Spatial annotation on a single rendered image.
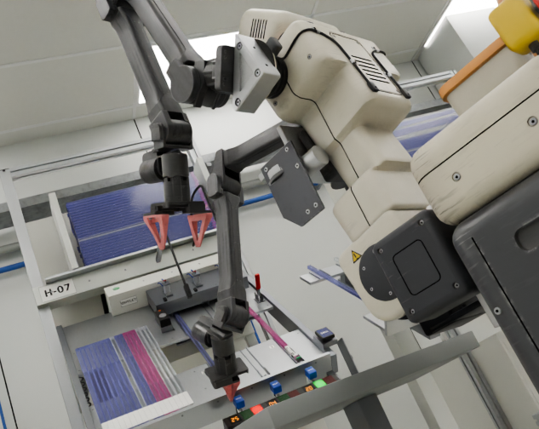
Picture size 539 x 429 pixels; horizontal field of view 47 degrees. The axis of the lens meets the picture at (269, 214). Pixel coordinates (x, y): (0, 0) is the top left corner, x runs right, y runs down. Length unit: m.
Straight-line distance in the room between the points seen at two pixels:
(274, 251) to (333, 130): 2.93
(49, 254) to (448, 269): 1.87
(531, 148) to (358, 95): 0.46
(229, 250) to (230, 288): 0.11
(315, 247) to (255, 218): 0.45
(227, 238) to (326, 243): 2.62
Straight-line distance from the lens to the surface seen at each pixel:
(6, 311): 3.91
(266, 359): 1.88
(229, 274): 1.63
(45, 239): 2.59
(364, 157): 1.21
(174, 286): 2.26
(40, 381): 3.77
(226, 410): 1.76
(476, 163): 0.86
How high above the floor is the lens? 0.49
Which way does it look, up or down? 21 degrees up
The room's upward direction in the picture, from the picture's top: 25 degrees counter-clockwise
